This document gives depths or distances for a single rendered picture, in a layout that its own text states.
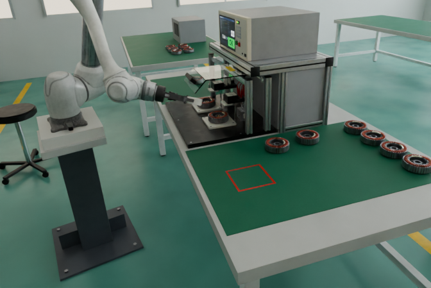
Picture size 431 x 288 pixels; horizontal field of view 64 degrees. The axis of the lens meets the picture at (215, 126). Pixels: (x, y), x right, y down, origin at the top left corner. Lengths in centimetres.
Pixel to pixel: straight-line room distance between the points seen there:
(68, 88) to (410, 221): 158
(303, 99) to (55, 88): 124
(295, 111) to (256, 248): 89
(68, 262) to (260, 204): 137
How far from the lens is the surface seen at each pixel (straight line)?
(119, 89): 138
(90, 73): 195
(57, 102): 189
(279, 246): 113
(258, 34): 171
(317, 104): 186
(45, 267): 238
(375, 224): 128
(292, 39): 180
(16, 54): 664
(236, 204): 128
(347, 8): 805
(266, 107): 172
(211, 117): 183
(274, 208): 127
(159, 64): 334
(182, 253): 219
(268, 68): 164
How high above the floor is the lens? 153
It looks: 24 degrees down
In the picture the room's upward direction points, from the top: 3 degrees counter-clockwise
